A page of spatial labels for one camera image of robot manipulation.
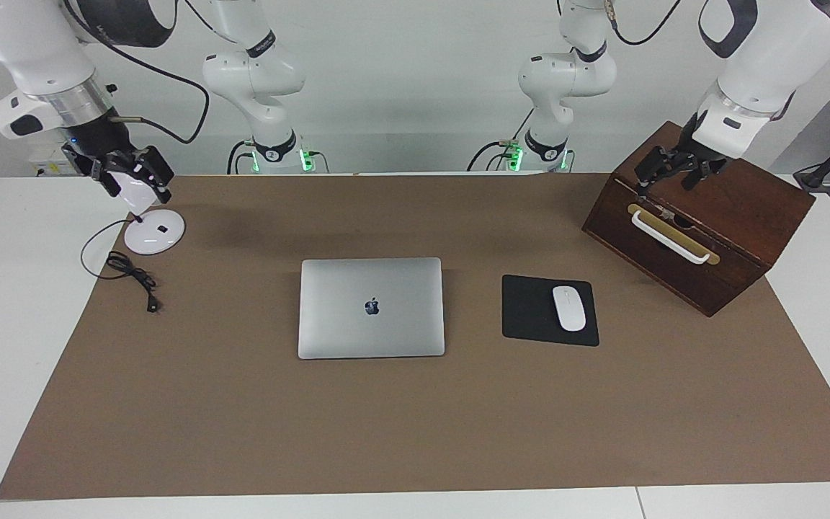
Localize black lamp power cable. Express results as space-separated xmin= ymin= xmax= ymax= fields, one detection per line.
xmin=81 ymin=218 xmax=161 ymax=314

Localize brown table mat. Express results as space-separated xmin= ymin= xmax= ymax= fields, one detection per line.
xmin=0 ymin=173 xmax=830 ymax=500

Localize black base cables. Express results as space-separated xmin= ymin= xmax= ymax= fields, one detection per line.
xmin=226 ymin=139 xmax=257 ymax=174
xmin=467 ymin=108 xmax=532 ymax=172

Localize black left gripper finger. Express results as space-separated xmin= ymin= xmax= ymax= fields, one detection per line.
xmin=635 ymin=144 xmax=687 ymax=195
xmin=682 ymin=159 xmax=730 ymax=192

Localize dark brown wooden box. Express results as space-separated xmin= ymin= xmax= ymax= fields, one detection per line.
xmin=581 ymin=120 xmax=816 ymax=318

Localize brass handle plate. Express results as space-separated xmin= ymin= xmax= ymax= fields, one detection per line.
xmin=628 ymin=203 xmax=720 ymax=266

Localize silver grey laptop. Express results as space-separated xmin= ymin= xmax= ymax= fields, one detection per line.
xmin=298 ymin=257 xmax=446 ymax=360

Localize white box handle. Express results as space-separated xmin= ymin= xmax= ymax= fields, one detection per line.
xmin=631 ymin=209 xmax=713 ymax=266

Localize black mouse pad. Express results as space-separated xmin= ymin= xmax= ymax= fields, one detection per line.
xmin=501 ymin=274 xmax=600 ymax=347

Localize white power strip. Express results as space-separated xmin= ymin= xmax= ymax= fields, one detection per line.
xmin=30 ymin=148 xmax=76 ymax=177

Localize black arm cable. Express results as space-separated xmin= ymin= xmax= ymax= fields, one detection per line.
xmin=62 ymin=0 xmax=211 ymax=145
xmin=604 ymin=0 xmax=684 ymax=46

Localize black left base cables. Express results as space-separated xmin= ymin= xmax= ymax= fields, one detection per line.
xmin=467 ymin=108 xmax=532 ymax=172

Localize black right base cables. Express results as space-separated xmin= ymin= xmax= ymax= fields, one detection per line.
xmin=226 ymin=139 xmax=257 ymax=174

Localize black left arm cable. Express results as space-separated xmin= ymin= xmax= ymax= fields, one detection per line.
xmin=604 ymin=0 xmax=684 ymax=46

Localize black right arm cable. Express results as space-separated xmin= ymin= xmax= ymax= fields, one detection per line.
xmin=62 ymin=0 xmax=211 ymax=145

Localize white computer mouse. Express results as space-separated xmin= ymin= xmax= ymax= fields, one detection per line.
xmin=552 ymin=285 xmax=587 ymax=332

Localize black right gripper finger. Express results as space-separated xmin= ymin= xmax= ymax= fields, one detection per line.
xmin=134 ymin=146 xmax=174 ymax=204
xmin=92 ymin=159 xmax=122 ymax=197

